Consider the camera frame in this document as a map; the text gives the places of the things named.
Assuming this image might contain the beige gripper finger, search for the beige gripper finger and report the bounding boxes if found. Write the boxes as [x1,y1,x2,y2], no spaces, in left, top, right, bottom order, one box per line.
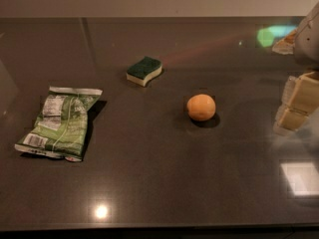
[273,105,308,135]
[282,71,319,115]

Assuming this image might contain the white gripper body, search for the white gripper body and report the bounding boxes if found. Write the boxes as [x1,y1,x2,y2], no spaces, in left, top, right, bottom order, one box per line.
[294,2,319,68]

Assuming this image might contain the orange fruit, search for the orange fruit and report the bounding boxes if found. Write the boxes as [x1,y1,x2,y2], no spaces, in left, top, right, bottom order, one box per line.
[186,94,216,121]

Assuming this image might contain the green jalapeno chip bag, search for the green jalapeno chip bag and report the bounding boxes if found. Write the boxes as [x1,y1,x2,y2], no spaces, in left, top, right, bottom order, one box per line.
[15,87,103,162]

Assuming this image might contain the green and yellow sponge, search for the green and yellow sponge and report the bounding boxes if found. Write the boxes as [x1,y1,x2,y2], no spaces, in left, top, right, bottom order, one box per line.
[127,57,162,87]

